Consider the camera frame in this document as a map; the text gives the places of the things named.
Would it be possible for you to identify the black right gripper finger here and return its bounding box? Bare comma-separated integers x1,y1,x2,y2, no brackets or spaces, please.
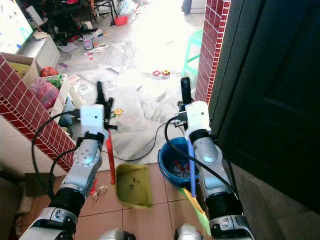
180,76,193,104

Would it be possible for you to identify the blue-handled broom with yellow-green bristles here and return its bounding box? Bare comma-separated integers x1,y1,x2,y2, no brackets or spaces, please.
177,135,212,238

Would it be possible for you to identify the yellow-green dustpan with red handle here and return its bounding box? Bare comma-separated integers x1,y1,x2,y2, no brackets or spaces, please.
105,134,154,209

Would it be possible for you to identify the white storage rack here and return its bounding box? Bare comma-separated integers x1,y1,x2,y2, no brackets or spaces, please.
55,73,87,126

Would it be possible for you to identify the green plastic stool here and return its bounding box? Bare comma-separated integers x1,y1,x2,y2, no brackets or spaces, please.
181,29,204,77

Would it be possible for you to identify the blue plastic bucket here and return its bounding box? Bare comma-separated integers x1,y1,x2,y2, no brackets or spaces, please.
157,137,197,189

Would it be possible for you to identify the pink plastic bag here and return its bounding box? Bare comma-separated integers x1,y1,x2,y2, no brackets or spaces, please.
31,77,62,110

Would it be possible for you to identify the red round bag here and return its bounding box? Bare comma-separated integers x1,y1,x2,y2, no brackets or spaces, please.
40,66,61,78

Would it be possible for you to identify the red plastic basin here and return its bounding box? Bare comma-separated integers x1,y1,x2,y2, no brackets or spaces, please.
114,15,129,27

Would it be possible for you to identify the grey television cabinet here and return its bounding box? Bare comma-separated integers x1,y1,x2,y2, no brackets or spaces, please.
18,35,62,71

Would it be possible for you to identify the open cardboard box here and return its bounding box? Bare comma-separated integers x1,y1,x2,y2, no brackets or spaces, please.
1,52,42,81

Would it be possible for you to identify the dark wooden door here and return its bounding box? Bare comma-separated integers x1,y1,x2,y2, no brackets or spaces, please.
209,0,320,216

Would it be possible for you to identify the bright television screen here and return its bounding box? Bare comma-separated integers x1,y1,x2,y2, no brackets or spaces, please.
0,0,35,55

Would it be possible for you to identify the silver right robot knee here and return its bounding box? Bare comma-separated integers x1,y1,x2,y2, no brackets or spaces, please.
174,223,206,240

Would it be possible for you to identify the silver robot knee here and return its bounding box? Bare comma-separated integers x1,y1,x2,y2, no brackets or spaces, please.
97,228,137,240
174,223,206,240

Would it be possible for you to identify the silver left robot knee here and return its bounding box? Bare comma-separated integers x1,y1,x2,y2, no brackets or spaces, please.
97,228,137,240

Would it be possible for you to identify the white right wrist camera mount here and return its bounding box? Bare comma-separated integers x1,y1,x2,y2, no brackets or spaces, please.
183,100,211,142

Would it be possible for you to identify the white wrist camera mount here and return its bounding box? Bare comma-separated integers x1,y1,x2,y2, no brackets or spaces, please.
183,100,211,142
79,104,106,136

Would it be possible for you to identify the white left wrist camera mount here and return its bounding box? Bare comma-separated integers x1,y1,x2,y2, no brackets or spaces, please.
79,104,106,136

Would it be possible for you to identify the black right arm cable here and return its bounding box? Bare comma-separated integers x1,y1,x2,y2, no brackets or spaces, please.
163,114,241,201

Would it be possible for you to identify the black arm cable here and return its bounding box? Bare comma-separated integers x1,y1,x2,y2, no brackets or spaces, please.
31,110,82,197
163,114,241,201

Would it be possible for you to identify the black cable on floor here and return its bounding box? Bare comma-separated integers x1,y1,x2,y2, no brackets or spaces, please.
113,122,169,162

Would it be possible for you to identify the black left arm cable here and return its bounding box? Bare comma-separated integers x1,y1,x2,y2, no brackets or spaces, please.
31,110,82,197

